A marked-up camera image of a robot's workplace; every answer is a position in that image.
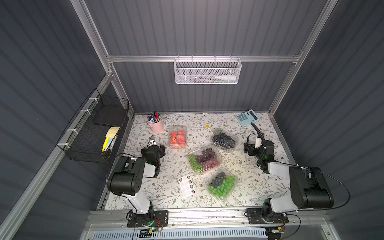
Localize white sticker sheet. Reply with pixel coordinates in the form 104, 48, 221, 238
178, 175, 196, 199

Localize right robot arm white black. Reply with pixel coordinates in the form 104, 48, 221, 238
244, 138, 334, 223

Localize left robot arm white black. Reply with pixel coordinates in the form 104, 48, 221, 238
107, 144, 166, 220

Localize clear box red fruit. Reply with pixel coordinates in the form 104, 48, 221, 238
169, 126, 188, 149

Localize pink pen cup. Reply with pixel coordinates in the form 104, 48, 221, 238
147, 111, 164, 135

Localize teal calculator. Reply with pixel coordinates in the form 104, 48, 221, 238
236, 110, 260, 127

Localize clear box blueberries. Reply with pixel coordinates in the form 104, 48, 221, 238
212, 129, 238, 150

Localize yellow sticky notes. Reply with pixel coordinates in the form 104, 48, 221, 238
102, 127, 120, 152

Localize clear box mixed grapes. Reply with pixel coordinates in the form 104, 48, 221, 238
187, 145, 222, 174

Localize clear box green black grapes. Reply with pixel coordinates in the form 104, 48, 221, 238
206, 168, 238, 202

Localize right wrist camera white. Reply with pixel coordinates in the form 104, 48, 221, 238
255, 137, 262, 149

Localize black wire wall basket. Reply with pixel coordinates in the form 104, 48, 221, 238
57, 90, 130, 164

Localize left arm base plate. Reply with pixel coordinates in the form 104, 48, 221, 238
126, 210, 169, 228

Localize white wire mesh basket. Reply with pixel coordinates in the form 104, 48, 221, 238
173, 57, 242, 85

